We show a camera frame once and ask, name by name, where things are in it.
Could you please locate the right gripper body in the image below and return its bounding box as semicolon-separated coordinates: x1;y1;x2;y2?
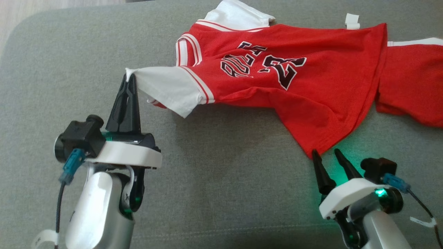
318;177;391;221

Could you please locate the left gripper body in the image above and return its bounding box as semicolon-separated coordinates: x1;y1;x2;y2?
85;131;163;170

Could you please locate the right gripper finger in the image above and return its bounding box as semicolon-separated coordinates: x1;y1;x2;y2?
311;149;337;195
334;149;363;181

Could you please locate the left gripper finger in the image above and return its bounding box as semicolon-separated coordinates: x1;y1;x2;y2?
105;74;131;134
127;74;143;135

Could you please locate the red white basketball jersey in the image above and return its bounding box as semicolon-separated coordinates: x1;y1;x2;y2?
125;0;388;159

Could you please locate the grey fabric ottoman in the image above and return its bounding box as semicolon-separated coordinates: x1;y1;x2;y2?
0;0;443;249

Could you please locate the red jersey shirt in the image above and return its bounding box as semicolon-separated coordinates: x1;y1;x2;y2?
376;37;443;128

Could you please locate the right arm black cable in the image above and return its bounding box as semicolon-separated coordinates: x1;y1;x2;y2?
382;173;443;249

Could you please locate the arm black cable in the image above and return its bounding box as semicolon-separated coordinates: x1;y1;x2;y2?
55;149;87;249
382;173;443;249

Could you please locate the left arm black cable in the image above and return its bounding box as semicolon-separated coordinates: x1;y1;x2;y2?
55;149;87;249

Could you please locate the white cable label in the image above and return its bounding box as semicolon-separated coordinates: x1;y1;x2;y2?
410;216;437;228
30;229;60;249

